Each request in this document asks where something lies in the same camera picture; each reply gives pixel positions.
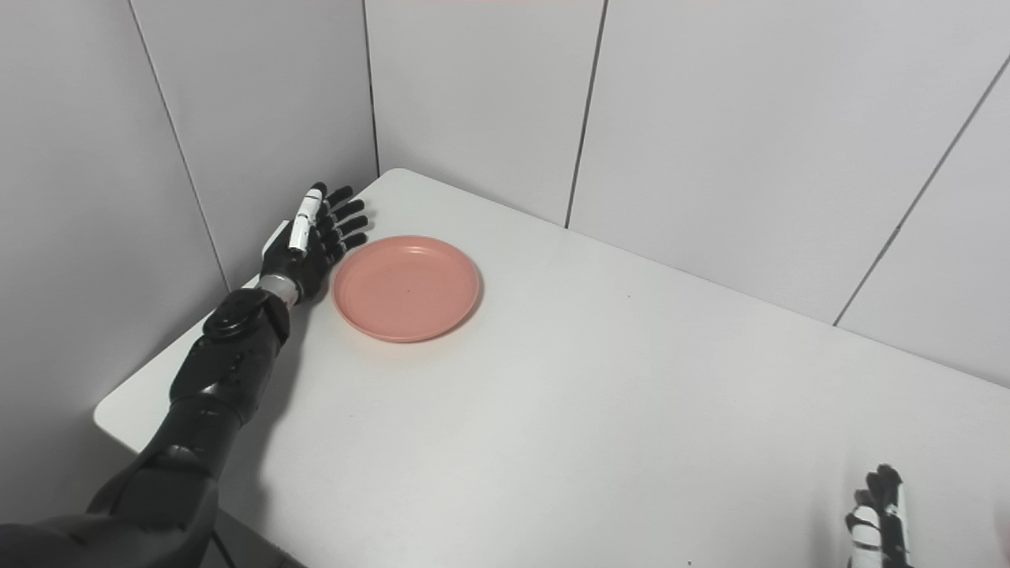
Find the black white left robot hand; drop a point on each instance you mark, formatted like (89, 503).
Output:
(304, 264)

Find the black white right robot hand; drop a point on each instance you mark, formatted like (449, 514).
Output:
(880, 528)

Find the pink round plate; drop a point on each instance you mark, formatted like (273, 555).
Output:
(406, 288)

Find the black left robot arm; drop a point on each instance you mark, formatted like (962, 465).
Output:
(205, 394)

